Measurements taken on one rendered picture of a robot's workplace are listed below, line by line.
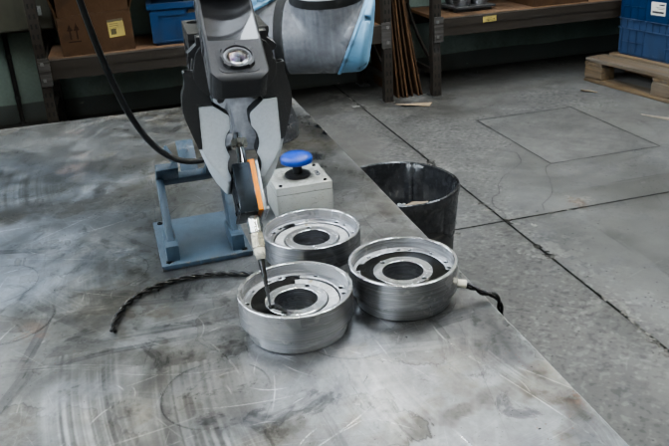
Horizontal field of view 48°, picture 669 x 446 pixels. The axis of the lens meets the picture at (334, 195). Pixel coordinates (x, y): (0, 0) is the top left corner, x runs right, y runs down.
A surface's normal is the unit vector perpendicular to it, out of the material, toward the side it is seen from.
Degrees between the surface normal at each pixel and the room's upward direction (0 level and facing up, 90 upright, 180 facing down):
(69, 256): 0
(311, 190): 90
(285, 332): 90
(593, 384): 0
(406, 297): 90
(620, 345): 0
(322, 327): 90
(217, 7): 32
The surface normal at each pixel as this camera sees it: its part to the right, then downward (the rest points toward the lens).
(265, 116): 0.27, 0.40
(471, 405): -0.06, -0.93
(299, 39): -0.15, 0.29
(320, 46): -0.13, 0.53
